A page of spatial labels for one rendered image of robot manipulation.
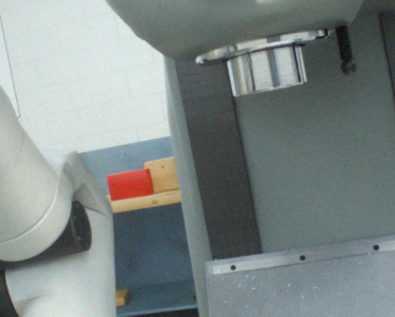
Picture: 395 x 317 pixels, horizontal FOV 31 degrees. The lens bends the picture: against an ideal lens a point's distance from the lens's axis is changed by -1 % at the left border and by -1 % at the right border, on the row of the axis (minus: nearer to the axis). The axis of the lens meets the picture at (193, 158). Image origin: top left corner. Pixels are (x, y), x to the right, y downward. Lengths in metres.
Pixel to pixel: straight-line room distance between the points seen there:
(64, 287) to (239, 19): 0.22
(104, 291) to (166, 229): 4.41
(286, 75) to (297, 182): 0.41
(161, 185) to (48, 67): 1.32
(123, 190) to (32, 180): 3.93
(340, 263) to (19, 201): 0.49
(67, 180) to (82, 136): 4.57
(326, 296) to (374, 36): 0.30
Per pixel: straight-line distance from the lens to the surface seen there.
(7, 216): 0.42
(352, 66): 0.45
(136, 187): 4.31
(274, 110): 0.83
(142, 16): 0.40
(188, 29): 0.39
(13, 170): 0.40
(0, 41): 5.29
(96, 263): 0.50
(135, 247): 5.00
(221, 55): 0.42
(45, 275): 0.50
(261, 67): 0.43
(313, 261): 0.83
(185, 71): 0.84
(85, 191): 0.51
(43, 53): 5.14
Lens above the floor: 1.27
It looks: 3 degrees down
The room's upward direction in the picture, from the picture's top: 11 degrees counter-clockwise
